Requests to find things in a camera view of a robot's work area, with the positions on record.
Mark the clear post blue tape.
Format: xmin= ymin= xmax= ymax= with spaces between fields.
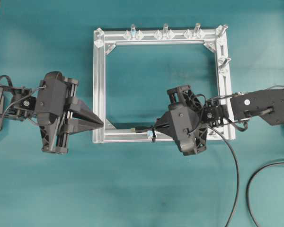
xmin=123 ymin=24 xmax=144 ymax=40

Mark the black usb cable wire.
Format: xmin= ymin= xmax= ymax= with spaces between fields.
xmin=129 ymin=119 xmax=284 ymax=227

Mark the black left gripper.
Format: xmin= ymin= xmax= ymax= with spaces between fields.
xmin=34 ymin=71 xmax=104 ymax=154

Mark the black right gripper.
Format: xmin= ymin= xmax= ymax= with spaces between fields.
xmin=153 ymin=85 xmax=208 ymax=156

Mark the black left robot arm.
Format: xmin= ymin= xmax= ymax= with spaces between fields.
xmin=0 ymin=71 xmax=104 ymax=154

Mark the clear acrylic right side post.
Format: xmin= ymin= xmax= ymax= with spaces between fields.
xmin=218 ymin=56 xmax=231 ymax=73

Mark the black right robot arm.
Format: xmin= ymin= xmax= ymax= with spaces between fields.
xmin=151 ymin=85 xmax=284 ymax=156

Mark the clear acrylic left corner post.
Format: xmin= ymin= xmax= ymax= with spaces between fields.
xmin=94 ymin=27 xmax=105 ymax=48

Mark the aluminium extrusion rectangular frame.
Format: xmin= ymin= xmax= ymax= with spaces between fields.
xmin=92 ymin=28 xmax=232 ymax=143

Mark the clear acrylic corner post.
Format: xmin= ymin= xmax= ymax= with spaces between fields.
xmin=215 ymin=24 xmax=229 ymax=38
xmin=94 ymin=27 xmax=105 ymax=48

